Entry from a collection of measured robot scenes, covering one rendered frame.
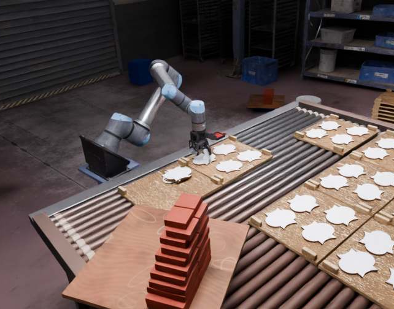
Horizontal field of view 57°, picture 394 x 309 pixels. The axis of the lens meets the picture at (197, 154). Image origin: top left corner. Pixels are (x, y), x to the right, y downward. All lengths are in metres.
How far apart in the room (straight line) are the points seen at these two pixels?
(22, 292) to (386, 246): 2.30
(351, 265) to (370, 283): 0.09
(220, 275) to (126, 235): 0.41
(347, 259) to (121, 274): 0.83
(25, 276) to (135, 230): 1.67
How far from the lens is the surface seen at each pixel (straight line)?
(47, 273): 3.00
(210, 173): 1.98
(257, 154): 2.14
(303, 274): 1.47
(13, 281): 3.05
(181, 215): 1.08
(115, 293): 1.27
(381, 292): 1.47
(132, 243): 1.43
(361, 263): 1.53
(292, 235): 1.59
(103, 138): 2.19
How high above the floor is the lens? 1.97
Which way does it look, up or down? 29 degrees down
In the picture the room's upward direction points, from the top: 3 degrees counter-clockwise
